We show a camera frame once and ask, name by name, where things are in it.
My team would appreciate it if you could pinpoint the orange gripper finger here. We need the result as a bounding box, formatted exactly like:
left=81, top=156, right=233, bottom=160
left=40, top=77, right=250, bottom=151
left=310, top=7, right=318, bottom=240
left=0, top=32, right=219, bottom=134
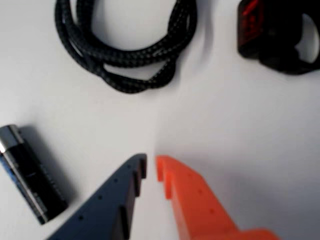
left=155, top=154, right=283, bottom=240

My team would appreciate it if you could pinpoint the navy gripper finger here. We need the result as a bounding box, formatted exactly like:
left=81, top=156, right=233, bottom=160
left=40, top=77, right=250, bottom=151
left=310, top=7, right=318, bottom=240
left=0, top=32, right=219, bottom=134
left=46, top=153, right=148, bottom=240

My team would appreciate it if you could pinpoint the black braided cable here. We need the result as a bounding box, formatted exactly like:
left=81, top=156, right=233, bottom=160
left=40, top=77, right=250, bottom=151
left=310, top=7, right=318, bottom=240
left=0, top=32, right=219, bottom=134
left=54, top=0, right=200, bottom=95

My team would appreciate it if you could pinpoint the black cylindrical battery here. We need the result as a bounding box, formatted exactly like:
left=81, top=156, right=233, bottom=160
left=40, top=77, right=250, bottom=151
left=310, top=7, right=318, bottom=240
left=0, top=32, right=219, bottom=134
left=0, top=124, right=70, bottom=225

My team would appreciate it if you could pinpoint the black ring strap device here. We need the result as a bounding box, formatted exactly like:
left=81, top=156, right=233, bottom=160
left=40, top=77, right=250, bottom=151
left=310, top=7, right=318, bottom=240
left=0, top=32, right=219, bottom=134
left=236, top=0, right=320, bottom=76

